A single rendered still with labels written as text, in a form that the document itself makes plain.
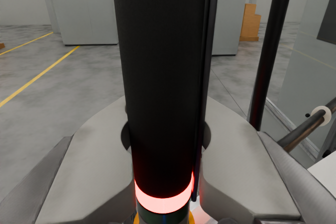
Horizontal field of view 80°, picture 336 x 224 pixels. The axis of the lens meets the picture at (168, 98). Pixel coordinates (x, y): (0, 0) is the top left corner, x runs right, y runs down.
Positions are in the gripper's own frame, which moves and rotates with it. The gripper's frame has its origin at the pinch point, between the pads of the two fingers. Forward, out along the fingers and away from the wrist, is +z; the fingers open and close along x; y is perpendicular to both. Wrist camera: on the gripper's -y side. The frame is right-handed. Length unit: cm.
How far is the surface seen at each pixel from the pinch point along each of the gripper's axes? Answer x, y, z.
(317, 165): 37, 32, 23
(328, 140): 55, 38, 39
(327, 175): 37, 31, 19
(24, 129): -188, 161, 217
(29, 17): -709, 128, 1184
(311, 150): 70, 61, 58
